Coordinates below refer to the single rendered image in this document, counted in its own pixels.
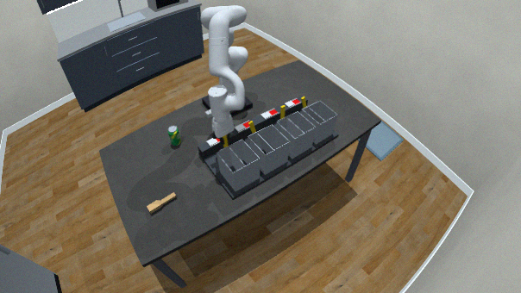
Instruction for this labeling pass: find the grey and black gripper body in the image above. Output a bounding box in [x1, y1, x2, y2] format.
[212, 115, 235, 138]

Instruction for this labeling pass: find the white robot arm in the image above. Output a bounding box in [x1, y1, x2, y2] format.
[200, 6, 248, 122]

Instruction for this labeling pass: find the green drink can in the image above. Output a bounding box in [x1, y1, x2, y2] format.
[168, 126, 181, 146]

